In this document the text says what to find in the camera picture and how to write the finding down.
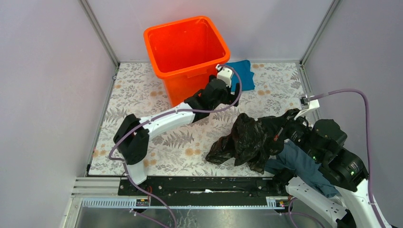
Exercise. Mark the bright blue cloth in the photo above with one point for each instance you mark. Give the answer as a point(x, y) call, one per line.
point(243, 68)

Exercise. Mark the aluminium front rail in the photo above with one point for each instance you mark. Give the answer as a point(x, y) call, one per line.
point(103, 192)

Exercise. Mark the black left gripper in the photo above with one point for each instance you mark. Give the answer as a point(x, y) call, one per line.
point(231, 99)

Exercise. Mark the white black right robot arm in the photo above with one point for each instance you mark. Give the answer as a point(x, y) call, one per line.
point(324, 144)

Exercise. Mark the grey-blue cloth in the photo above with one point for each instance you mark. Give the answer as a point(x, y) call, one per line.
point(294, 159)

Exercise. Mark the orange plastic trash bin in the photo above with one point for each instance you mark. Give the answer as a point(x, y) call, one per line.
point(184, 53)

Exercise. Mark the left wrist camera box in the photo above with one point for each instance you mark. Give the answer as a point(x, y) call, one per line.
point(225, 74)

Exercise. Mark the floral patterned table mat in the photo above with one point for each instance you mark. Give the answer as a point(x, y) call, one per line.
point(182, 151)

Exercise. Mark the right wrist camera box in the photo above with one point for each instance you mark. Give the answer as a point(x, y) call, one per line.
point(307, 106)

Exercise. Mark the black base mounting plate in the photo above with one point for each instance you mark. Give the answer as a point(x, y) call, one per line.
point(205, 191)

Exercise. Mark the black plastic trash bag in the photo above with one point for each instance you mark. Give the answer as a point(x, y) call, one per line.
point(251, 141)

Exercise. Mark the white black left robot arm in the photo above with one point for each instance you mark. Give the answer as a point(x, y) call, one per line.
point(134, 134)

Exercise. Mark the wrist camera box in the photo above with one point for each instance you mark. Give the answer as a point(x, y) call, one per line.
point(225, 74)
point(307, 106)

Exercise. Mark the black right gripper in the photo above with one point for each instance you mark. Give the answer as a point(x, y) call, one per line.
point(288, 120)

